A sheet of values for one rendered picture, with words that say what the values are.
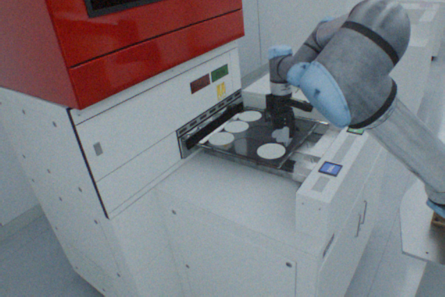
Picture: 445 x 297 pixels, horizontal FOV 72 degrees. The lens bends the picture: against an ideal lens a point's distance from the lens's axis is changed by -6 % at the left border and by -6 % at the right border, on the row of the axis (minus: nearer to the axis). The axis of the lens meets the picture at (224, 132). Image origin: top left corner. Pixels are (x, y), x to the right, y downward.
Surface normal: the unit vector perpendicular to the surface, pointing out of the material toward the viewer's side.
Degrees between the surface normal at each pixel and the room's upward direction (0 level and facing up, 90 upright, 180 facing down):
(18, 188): 90
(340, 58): 51
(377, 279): 0
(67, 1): 90
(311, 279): 90
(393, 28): 60
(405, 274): 0
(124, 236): 90
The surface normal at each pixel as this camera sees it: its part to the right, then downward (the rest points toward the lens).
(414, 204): -0.11, -0.87
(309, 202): -0.58, 0.44
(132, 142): 0.81, 0.21
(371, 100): 0.07, 0.35
